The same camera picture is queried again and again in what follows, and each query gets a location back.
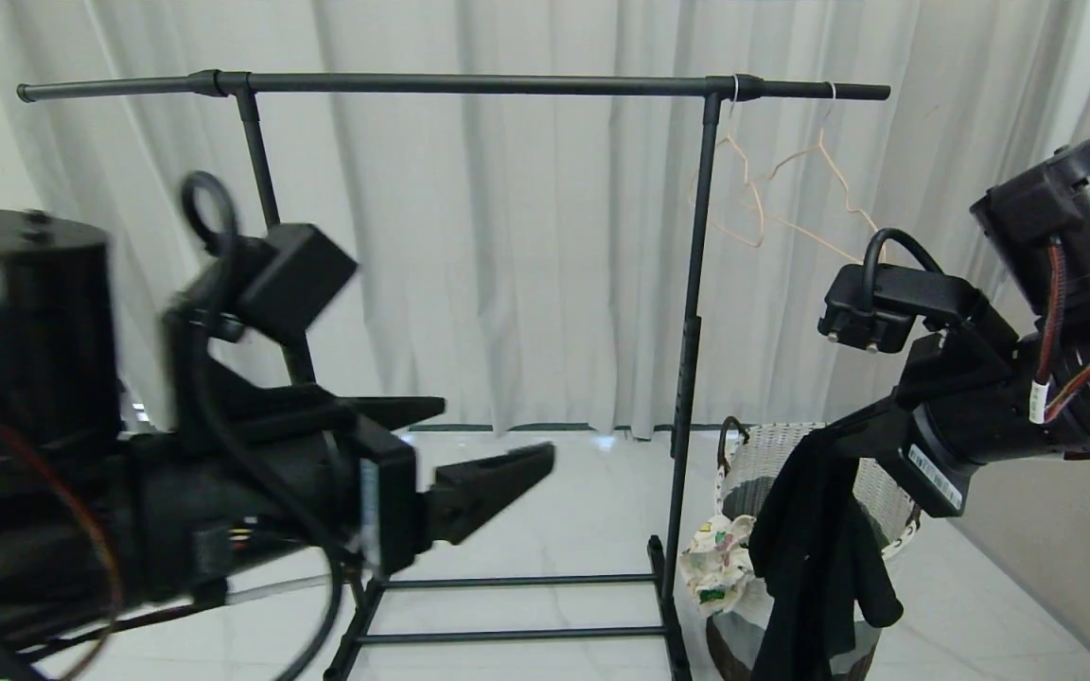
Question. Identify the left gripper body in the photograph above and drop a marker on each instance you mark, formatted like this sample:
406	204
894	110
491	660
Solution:
299	482

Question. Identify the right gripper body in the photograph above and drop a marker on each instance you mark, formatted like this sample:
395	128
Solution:
971	426

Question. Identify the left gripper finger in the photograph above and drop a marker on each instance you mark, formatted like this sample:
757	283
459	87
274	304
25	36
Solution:
403	411
479	492

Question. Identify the black t-shirt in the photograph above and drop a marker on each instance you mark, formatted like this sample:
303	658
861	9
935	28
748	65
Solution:
810	567

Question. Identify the pink clothes hanger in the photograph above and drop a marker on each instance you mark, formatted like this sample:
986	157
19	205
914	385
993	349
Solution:
759	227
815	238

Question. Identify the white laundry basket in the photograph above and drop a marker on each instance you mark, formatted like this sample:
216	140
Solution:
763	454

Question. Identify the black clothes rack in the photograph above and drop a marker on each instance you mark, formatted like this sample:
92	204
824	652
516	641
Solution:
469	83

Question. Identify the white curtain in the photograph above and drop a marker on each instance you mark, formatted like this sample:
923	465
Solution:
526	265

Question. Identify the cream printed garment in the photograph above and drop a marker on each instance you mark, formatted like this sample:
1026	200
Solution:
715	558

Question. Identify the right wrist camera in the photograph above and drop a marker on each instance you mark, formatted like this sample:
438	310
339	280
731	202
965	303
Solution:
871	303

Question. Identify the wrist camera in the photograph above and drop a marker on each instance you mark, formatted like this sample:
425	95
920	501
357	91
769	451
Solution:
294	279
871	303

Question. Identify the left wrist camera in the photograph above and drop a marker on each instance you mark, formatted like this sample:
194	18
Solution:
294	279

